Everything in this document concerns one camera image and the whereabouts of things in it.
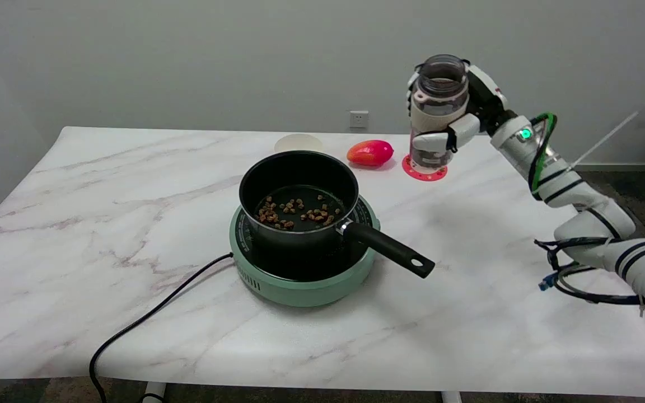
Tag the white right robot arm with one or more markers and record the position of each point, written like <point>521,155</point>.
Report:
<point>591,212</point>

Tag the white wall socket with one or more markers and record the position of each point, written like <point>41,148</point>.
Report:
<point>359,118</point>

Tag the cream round lid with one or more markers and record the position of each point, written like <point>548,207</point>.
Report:
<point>298,143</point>

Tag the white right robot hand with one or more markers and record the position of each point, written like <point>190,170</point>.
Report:
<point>482,106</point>

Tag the red mango toy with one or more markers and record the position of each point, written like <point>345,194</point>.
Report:
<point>370,153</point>

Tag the red round coaster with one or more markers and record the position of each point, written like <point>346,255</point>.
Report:
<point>424,173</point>

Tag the brown food pieces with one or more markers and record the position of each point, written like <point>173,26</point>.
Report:
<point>297,212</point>

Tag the black soup pot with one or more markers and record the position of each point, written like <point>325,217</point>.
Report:
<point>300,196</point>

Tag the green induction cooker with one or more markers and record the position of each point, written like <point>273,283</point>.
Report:
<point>300,285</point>

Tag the clear plastic bottle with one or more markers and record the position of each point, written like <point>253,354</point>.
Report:
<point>438,117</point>

